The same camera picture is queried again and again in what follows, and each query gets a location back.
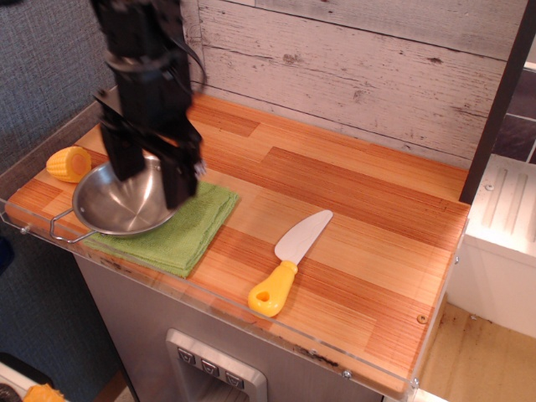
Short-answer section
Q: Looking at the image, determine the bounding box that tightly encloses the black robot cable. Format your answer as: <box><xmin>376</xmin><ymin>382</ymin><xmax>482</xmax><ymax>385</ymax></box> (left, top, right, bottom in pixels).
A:
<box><xmin>169</xmin><ymin>35</ymin><xmax>209</xmax><ymax>95</ymax></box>

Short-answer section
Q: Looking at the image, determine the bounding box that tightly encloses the yellow toy corn cob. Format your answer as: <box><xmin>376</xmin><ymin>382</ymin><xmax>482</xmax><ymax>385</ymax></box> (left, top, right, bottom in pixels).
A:
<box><xmin>46</xmin><ymin>147</ymin><xmax>91</xmax><ymax>183</ymax></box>

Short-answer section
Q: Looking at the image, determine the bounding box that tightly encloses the dark wooden right post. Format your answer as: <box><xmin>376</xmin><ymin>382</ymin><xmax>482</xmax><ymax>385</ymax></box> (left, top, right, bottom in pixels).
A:
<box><xmin>459</xmin><ymin>0</ymin><xmax>535</xmax><ymax>204</ymax></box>

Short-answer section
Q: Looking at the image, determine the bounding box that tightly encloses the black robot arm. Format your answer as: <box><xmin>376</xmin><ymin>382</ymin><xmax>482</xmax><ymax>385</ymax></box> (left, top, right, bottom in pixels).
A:
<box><xmin>91</xmin><ymin>1</ymin><xmax>203</xmax><ymax>209</ymax></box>

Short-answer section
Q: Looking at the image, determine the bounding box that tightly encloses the silver dispenser panel with buttons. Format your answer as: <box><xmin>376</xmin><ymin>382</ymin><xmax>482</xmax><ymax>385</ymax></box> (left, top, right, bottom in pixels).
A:
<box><xmin>166</xmin><ymin>328</ymin><xmax>268</xmax><ymax>401</ymax></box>

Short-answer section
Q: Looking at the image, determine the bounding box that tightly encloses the yellow object bottom left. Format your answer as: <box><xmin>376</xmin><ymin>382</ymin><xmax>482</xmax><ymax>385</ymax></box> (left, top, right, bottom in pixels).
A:
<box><xmin>23</xmin><ymin>384</ymin><xmax>66</xmax><ymax>402</ymax></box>

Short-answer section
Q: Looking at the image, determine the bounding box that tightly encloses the clear acrylic front guard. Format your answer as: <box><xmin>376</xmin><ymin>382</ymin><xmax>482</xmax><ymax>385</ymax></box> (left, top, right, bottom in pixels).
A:
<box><xmin>6</xmin><ymin>193</ymin><xmax>469</xmax><ymax>400</ymax></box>

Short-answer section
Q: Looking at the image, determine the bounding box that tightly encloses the green folded cloth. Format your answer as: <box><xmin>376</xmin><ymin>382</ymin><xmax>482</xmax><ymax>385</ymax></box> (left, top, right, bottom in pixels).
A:
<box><xmin>83</xmin><ymin>183</ymin><xmax>240</xmax><ymax>278</ymax></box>

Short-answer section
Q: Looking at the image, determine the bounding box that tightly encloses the yellow handled toy knife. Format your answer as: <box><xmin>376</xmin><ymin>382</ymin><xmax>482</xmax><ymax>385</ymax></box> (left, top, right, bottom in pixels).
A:
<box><xmin>248</xmin><ymin>209</ymin><xmax>333</xmax><ymax>317</ymax></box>

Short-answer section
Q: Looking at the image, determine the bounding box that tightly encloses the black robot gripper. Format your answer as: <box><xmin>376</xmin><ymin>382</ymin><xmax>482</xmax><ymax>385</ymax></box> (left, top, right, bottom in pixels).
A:
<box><xmin>95</xmin><ymin>62</ymin><xmax>202</xmax><ymax>209</ymax></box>

